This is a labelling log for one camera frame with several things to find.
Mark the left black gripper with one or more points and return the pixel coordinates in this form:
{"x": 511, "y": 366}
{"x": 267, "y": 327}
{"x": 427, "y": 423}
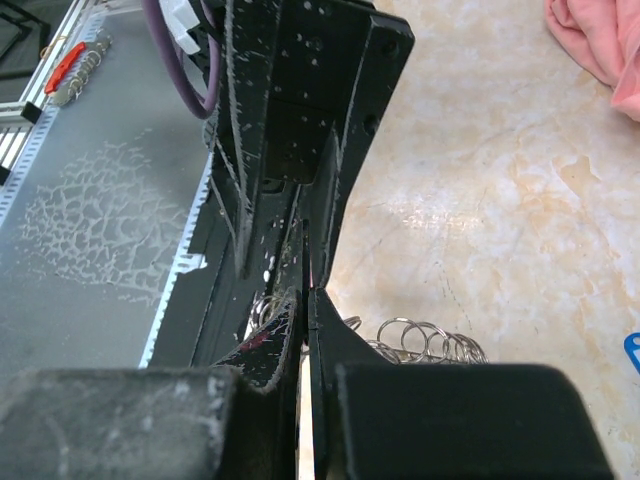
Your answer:
{"x": 303, "y": 87}

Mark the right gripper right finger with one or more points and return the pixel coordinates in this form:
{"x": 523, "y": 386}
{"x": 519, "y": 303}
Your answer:
{"x": 348, "y": 406}

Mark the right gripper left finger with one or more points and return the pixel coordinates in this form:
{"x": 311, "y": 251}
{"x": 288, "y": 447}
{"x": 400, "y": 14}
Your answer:
{"x": 260, "y": 441}

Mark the red clip tool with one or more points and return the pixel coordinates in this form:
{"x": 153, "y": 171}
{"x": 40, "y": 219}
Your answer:
{"x": 63, "y": 67}

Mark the blue key tag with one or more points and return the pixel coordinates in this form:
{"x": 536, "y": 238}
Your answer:
{"x": 632, "y": 348}

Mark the pink cloth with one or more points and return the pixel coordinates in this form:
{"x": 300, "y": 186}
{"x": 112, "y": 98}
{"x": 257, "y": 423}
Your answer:
{"x": 603, "y": 38}

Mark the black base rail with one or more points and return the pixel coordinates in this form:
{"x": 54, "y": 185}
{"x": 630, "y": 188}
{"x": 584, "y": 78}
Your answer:
{"x": 205, "y": 307}

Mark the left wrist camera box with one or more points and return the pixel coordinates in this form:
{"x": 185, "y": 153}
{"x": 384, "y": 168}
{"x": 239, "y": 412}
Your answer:
{"x": 180, "y": 18}

